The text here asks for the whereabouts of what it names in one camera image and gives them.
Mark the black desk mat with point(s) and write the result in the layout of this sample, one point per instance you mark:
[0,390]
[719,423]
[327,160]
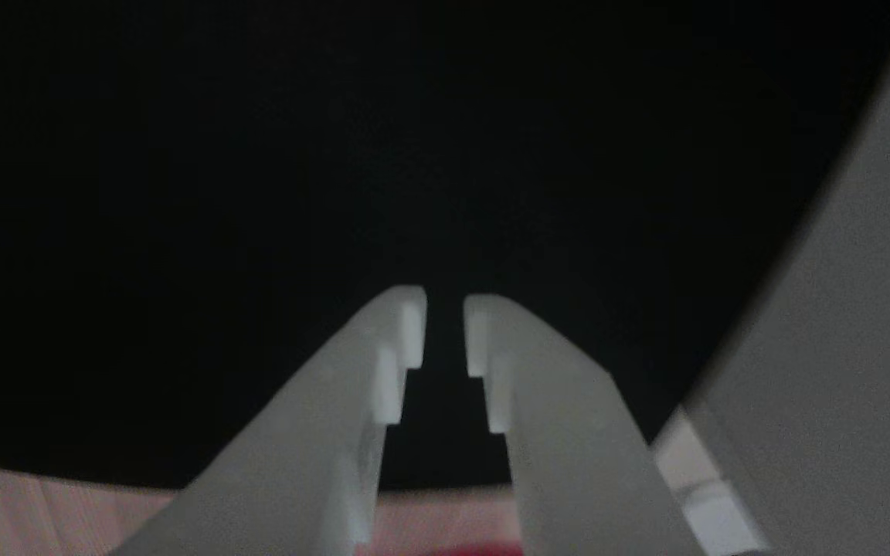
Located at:
[259,193]

